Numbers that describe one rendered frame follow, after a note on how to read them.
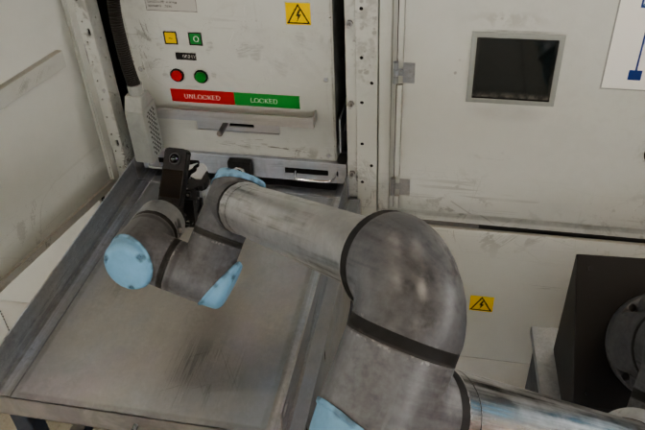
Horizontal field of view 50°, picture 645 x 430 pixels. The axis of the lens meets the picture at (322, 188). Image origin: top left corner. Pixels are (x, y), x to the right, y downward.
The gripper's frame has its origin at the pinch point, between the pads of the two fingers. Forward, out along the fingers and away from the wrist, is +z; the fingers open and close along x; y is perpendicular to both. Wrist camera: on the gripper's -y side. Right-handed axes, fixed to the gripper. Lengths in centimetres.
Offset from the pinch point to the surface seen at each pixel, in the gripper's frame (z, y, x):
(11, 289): 31, 64, -79
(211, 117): 21.9, -1.8, -4.8
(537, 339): -3, 33, 73
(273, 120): 21.8, -2.2, 10.3
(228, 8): 21.4, -28.1, 1.5
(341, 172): 27.2, 12.6, 25.7
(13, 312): 33, 75, -82
